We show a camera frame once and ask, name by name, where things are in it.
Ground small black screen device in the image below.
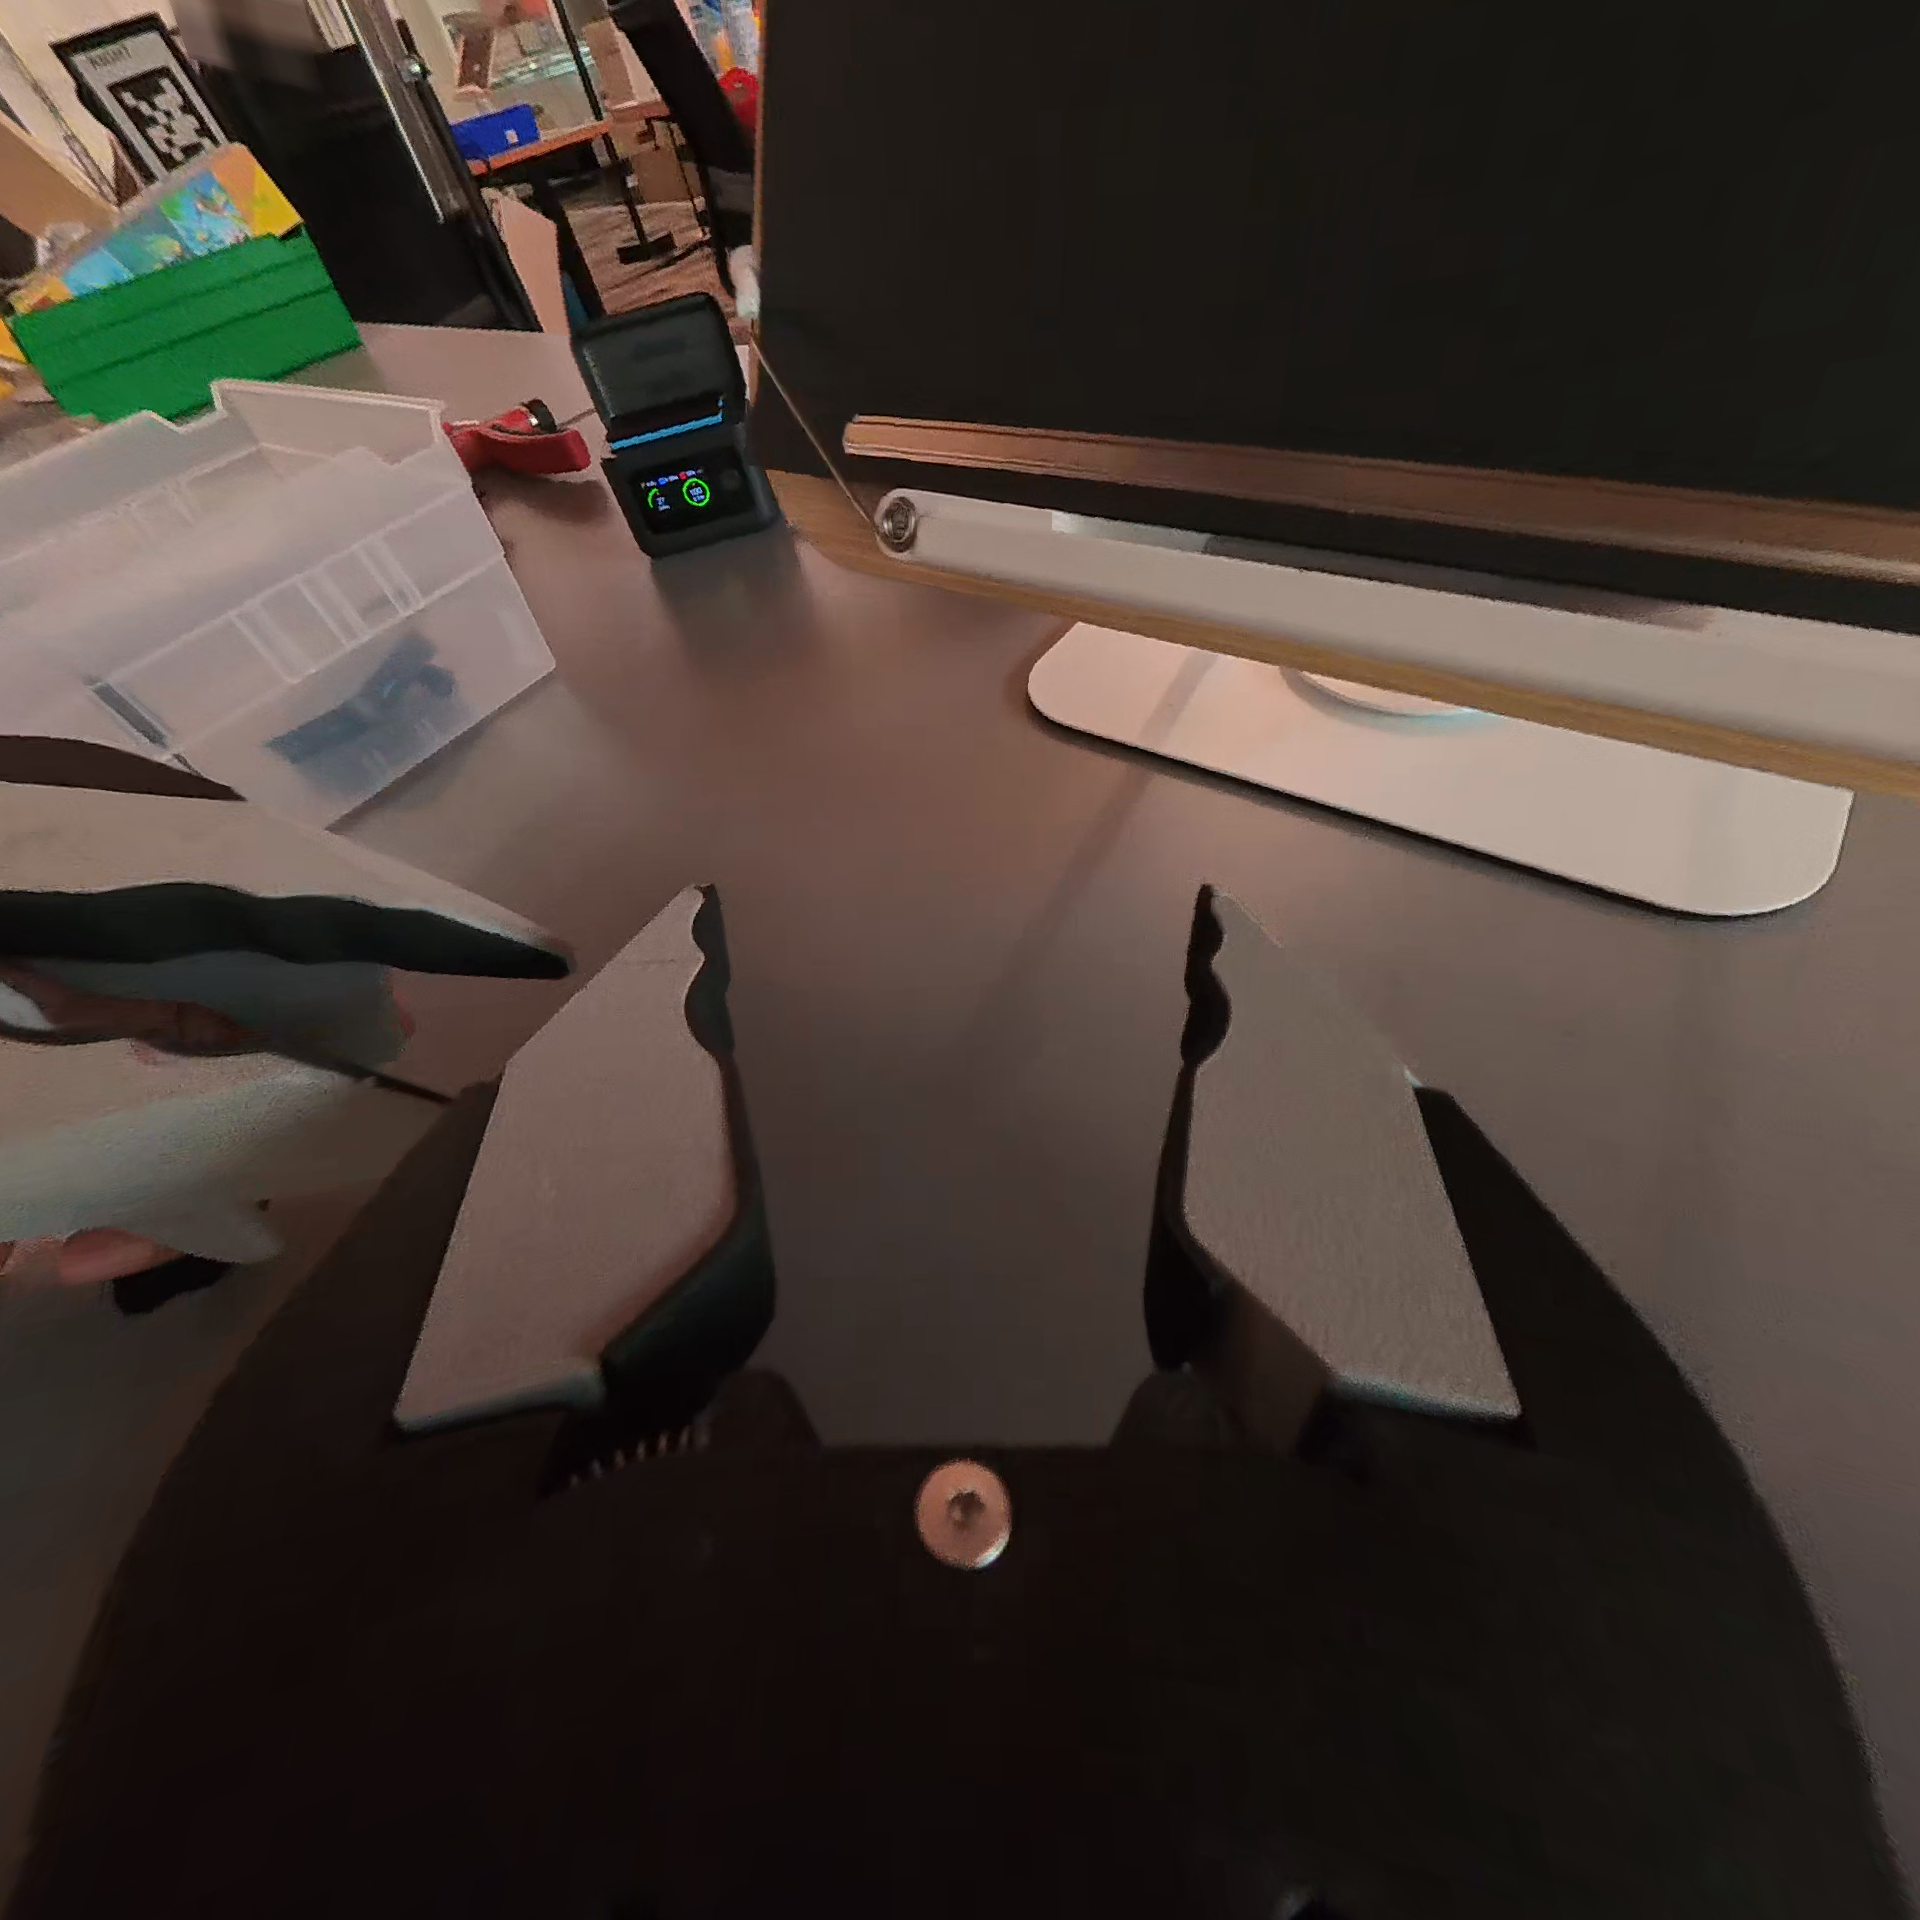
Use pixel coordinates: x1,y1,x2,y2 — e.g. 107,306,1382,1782
570,292,784,560

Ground colourful cards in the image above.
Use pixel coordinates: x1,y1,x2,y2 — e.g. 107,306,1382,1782
52,146,299,300

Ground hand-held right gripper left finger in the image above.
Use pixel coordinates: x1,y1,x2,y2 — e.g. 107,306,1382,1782
394,883,780,1430

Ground red clamp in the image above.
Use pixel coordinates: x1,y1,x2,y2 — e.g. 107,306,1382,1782
441,397,590,485

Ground white stand base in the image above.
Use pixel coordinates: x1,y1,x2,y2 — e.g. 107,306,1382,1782
1027,621,1857,921

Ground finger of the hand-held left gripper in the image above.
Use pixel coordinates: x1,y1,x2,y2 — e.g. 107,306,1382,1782
0,780,576,986
0,938,413,1264

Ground green box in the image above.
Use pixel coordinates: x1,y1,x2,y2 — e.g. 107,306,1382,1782
8,225,366,425

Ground printed tag board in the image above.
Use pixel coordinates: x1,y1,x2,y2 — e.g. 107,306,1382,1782
52,12,238,201

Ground person's left hand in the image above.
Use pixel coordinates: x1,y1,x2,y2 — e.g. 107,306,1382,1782
0,1222,189,1296

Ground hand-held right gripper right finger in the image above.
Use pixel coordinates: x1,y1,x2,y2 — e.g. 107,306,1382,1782
1142,883,1524,1421

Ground clear plastic organizer box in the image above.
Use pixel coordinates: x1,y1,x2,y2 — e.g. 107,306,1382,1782
0,380,560,830

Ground black screen panel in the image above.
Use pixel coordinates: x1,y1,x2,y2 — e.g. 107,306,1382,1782
757,0,1920,589

